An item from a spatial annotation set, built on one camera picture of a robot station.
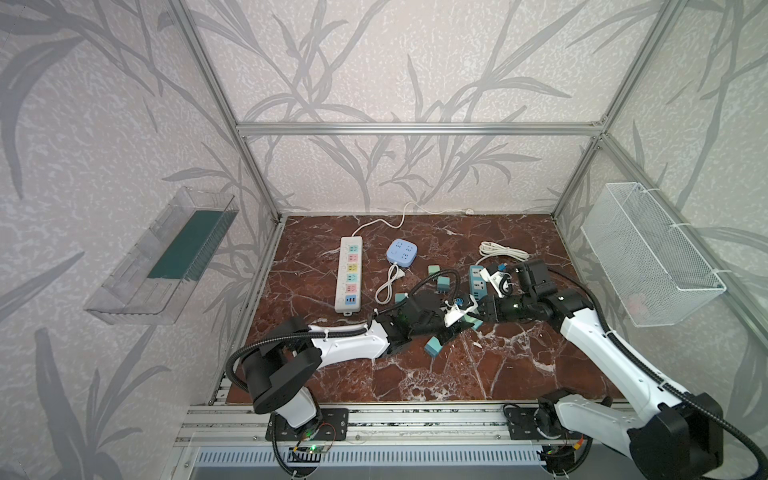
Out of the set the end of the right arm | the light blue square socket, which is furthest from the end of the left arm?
the light blue square socket

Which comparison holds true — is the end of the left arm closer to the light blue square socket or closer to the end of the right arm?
the end of the right arm

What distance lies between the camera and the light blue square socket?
42.0 inches
